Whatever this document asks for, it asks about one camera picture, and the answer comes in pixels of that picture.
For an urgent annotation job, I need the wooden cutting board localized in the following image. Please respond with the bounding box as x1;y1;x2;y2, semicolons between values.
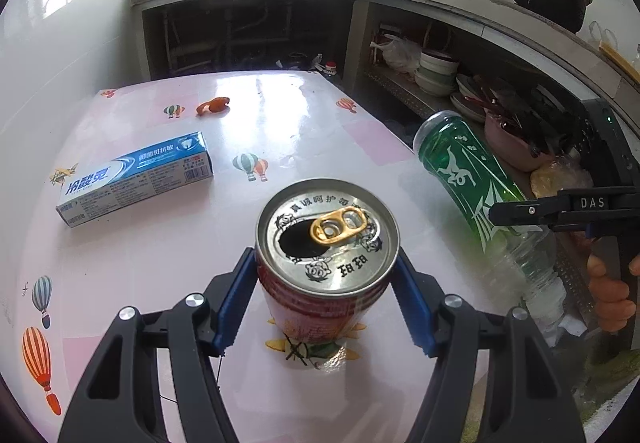
600;43;640;84

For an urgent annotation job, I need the white plastic bag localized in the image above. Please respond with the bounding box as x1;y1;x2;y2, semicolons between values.
382;36;421;71

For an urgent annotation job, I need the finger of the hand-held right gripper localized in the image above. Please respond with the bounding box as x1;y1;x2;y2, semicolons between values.
487;196;563;228

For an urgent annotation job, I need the red drink can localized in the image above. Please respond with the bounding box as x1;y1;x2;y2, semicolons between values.
254;178;401;371

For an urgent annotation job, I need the pink printed table cover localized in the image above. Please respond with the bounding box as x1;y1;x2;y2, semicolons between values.
0;70;501;443

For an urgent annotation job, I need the bundle of dark utensils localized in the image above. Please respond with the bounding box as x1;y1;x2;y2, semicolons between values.
462;73;581;159

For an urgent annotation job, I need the orange peel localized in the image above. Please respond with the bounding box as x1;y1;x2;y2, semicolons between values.
196;96;232;116

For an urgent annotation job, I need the green plastic bottle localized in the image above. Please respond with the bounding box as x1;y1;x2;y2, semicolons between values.
412;110;568;324

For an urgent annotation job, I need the yellow plastic bag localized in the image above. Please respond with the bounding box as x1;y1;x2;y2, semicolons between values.
530;158;593;199

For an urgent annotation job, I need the perforated metal shelf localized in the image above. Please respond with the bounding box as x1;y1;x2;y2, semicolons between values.
362;66;601;324

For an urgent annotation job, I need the blue white toothpaste box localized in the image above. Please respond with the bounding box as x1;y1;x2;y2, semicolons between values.
55;130;216;228

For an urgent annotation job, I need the person's right hand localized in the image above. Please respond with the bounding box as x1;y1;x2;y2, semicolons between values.
586;252;632;335

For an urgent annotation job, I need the pink basin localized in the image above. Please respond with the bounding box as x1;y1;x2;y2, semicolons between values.
484;110;556;171

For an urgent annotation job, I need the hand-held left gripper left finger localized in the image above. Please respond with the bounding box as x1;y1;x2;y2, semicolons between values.
57;247;258;443

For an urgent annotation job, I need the stack of bowls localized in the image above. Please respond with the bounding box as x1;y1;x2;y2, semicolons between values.
414;50;460;96

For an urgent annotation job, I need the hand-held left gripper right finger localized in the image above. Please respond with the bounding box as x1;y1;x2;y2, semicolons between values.
390;250;586;443

